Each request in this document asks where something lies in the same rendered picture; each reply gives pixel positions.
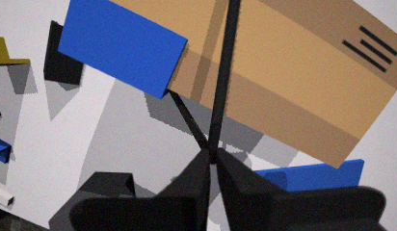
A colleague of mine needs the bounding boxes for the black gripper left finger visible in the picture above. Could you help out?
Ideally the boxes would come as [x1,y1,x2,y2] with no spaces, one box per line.
[69,148,211,231]

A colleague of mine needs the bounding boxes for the brown cardboard box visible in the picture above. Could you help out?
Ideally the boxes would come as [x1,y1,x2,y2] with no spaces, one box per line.
[109,0,397,168]

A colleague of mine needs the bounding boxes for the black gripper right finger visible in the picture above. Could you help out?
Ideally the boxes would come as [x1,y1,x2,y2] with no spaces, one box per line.
[216,147,386,231]

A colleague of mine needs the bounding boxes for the yellow l-shaped corner guard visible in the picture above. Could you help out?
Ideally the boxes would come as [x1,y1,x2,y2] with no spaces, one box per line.
[0,37,31,66]

